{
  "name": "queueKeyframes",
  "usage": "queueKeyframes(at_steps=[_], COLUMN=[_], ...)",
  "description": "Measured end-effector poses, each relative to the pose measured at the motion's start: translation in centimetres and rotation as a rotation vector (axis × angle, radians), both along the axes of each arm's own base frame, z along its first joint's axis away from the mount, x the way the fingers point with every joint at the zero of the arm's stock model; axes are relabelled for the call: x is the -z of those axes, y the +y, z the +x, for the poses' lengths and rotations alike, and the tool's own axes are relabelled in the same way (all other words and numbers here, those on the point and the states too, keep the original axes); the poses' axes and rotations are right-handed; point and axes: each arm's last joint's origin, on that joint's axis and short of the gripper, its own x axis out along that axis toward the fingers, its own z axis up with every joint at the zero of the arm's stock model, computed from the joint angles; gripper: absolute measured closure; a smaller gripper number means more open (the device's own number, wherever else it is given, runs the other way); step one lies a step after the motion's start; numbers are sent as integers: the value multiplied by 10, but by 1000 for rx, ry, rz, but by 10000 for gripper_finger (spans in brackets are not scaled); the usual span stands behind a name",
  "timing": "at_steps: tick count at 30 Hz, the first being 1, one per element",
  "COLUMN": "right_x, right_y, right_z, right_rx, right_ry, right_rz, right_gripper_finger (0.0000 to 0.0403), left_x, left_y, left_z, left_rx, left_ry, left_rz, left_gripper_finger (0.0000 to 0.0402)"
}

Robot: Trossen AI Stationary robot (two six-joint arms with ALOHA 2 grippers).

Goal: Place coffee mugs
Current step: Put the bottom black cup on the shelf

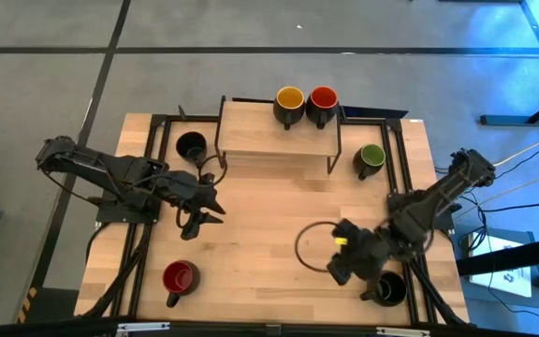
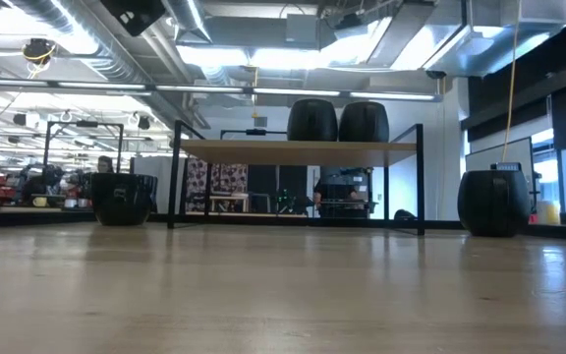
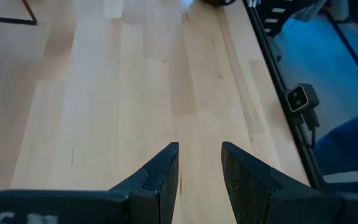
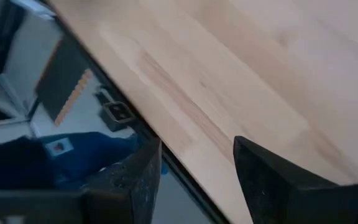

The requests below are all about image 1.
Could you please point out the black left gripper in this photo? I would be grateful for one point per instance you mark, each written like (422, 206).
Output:
(194, 192)

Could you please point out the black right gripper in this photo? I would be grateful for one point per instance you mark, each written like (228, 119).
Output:
(363, 253)

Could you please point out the black coffee mug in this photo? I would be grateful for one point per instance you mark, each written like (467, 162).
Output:
(393, 290)
(191, 144)

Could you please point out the black mug yellow interior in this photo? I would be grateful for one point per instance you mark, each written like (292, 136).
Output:
(289, 100)

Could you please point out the black mug orange-red interior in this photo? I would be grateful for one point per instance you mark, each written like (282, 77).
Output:
(323, 99)

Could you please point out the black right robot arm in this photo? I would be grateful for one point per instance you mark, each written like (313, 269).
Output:
(438, 199)

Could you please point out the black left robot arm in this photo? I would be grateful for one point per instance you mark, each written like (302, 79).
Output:
(87, 164)

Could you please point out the black mug dark red interior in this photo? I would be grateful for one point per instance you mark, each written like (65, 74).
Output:
(179, 277)

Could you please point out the silver metal latch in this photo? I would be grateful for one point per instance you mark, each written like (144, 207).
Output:
(403, 332)
(143, 327)

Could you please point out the black mug green interior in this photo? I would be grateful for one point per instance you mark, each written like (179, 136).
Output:
(372, 155)

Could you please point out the white box with print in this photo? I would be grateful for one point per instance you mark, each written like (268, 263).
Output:
(499, 262)

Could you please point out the dark flat panel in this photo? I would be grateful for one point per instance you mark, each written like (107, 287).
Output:
(372, 112)

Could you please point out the black metal stand beam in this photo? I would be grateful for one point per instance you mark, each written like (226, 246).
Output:
(513, 257)

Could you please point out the wooden shelf riser black frame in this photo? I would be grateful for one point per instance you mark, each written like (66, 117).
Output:
(260, 133)

